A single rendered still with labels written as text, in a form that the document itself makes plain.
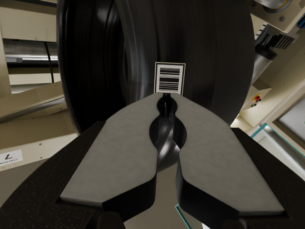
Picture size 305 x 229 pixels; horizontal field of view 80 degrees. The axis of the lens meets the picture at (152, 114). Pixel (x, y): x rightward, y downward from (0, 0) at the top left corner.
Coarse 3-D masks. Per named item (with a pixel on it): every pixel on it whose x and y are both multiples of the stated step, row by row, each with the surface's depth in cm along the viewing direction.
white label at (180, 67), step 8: (160, 64) 24; (168, 64) 24; (176, 64) 24; (184, 64) 24; (160, 72) 25; (168, 72) 25; (176, 72) 24; (184, 72) 24; (160, 80) 25; (168, 80) 25; (176, 80) 25; (160, 88) 25; (168, 88) 25; (176, 88) 25
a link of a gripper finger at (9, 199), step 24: (72, 144) 7; (48, 168) 6; (72, 168) 6; (24, 192) 5; (48, 192) 5; (0, 216) 5; (24, 216) 5; (48, 216) 5; (72, 216) 5; (96, 216) 5
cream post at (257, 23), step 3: (252, 15) 50; (252, 18) 51; (255, 18) 51; (252, 21) 52; (255, 21) 52; (258, 21) 53; (261, 21) 54; (255, 24) 53; (258, 24) 54; (261, 24) 55; (255, 27) 55; (258, 27) 56; (255, 30) 56; (258, 30) 57; (255, 33) 57
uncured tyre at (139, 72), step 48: (96, 0) 57; (144, 0) 24; (192, 0) 24; (240, 0) 33; (96, 48) 68; (144, 48) 25; (192, 48) 24; (240, 48) 31; (96, 96) 70; (144, 96) 27; (192, 96) 26; (240, 96) 36
